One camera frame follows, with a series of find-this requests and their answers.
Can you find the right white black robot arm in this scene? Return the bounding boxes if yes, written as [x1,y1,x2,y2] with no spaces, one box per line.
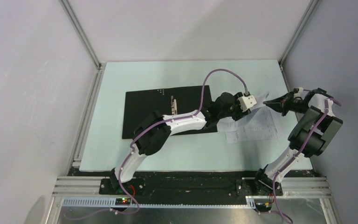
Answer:
[252,88,343,195]

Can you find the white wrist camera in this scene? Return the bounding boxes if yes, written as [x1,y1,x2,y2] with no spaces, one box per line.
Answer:
[238,95,257,112]
[293,87,304,98]

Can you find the left small controller board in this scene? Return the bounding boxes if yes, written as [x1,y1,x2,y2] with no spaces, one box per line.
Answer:
[115,197,131,206]

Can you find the right small controller board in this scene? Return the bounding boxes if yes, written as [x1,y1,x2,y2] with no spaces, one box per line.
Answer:
[255,202,273,213]

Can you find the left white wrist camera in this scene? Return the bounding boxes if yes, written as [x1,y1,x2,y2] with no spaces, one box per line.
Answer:
[238,95,257,112]

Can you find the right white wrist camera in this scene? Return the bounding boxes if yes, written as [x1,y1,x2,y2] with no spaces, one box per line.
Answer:
[293,87,304,98]

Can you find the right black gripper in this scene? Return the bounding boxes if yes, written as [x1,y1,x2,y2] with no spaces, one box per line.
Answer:
[263,91,310,116]

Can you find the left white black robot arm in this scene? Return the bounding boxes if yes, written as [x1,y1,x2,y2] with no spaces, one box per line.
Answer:
[110,92,257,194]

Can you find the aluminium corner post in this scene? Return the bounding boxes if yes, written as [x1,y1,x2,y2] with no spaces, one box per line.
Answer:
[58,0,103,69]
[279,0,321,70]

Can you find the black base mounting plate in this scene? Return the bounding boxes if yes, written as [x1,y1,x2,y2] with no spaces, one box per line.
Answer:
[68,169,317,205]

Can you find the printed paper sheets stack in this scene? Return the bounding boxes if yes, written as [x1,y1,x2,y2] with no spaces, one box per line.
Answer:
[217,92,284,144]

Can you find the aluminium frame rails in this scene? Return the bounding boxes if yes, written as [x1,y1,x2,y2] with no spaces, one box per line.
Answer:
[42,176,342,224]

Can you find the red black folder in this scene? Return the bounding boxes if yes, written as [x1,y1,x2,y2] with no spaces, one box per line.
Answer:
[122,85,202,139]

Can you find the small controller board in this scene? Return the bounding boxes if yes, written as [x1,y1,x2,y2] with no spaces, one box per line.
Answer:
[115,197,131,206]
[255,202,273,213]

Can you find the left aluminium corner post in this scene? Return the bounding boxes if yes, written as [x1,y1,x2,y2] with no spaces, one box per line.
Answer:
[58,0,103,69]

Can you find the right aluminium corner post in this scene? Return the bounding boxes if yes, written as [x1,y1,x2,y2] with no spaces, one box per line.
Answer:
[279,0,321,70]

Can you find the white slotted cable duct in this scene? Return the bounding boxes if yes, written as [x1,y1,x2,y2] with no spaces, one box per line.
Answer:
[62,197,255,209]

